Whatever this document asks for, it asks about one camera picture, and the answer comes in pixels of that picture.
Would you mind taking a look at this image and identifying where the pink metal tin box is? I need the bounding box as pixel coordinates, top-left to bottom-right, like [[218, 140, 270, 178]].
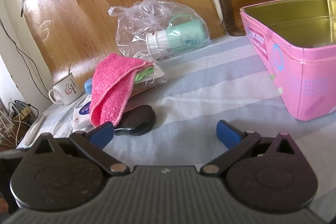
[[239, 0, 336, 122]]

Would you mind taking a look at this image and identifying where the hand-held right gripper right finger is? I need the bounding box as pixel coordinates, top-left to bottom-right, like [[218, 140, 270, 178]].
[[200, 120, 299, 177]]

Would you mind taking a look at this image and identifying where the green cup with white lid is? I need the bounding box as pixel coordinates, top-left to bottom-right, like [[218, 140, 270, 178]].
[[146, 15, 208, 61]]

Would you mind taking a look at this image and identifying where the green cloth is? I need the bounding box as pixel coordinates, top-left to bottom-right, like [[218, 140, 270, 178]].
[[130, 61, 168, 97]]

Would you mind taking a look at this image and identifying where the black wall cable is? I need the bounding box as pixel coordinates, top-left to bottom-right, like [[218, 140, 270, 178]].
[[0, 18, 50, 101]]

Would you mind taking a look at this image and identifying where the pink knitted cloth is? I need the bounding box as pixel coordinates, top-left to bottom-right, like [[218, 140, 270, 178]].
[[89, 53, 154, 127]]

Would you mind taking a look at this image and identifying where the clear plastic bag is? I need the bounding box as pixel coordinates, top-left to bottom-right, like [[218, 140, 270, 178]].
[[108, 0, 213, 62]]

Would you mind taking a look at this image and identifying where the white tissue packet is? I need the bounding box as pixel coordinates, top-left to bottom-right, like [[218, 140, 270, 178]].
[[72, 94, 96, 132]]

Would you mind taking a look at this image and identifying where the blue plastic case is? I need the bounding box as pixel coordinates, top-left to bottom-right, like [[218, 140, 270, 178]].
[[83, 78, 94, 94]]

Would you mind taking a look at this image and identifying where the power strip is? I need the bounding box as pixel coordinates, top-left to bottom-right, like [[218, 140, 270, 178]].
[[9, 99, 38, 123]]

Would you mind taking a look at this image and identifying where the white enamel mug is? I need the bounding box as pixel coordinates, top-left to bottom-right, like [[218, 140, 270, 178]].
[[49, 76, 82, 105]]

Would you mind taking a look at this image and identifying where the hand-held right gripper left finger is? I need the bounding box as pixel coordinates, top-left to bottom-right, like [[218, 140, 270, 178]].
[[33, 122, 130, 176]]

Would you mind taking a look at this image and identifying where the black round case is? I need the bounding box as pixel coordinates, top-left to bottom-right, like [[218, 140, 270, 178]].
[[113, 105, 156, 136]]

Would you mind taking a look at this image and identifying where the wooden board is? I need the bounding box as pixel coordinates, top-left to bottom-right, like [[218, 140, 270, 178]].
[[23, 0, 226, 102]]

